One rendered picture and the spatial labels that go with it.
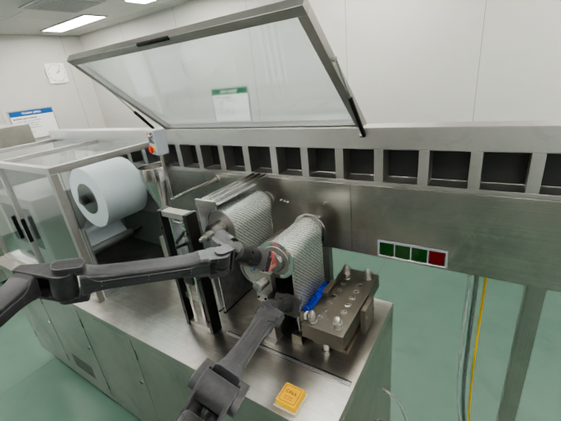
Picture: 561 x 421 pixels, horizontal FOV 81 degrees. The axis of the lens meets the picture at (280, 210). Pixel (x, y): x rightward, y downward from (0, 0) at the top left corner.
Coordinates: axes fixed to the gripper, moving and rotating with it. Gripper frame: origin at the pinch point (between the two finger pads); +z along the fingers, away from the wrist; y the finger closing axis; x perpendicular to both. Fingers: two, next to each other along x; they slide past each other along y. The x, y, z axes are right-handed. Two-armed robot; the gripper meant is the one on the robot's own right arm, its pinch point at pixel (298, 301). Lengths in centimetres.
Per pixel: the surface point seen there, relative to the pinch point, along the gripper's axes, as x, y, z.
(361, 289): 7.5, 16.8, 20.8
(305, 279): 8.5, 0.2, 2.7
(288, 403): -26.6, 10.9, -17.0
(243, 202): 33.5, -27.6, -8.4
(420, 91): 175, -12, 204
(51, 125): 122, -555, 131
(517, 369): -15, 74, 62
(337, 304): 1.2, 11.7, 9.9
